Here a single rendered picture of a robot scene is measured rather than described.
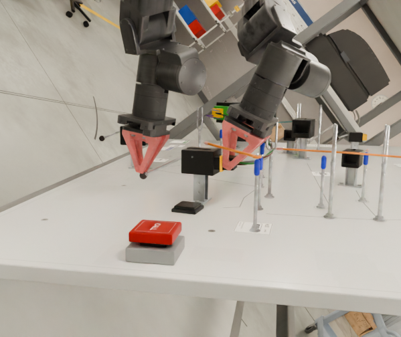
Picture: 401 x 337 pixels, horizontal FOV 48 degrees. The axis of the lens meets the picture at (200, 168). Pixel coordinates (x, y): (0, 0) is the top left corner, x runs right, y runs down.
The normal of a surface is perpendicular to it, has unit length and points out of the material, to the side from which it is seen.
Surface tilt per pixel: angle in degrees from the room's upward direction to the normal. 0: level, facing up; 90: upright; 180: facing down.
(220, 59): 90
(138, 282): 90
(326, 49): 90
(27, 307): 0
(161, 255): 90
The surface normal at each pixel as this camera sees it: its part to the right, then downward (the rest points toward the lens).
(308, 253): 0.01, -0.98
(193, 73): 0.67, 0.27
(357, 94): -0.15, 0.20
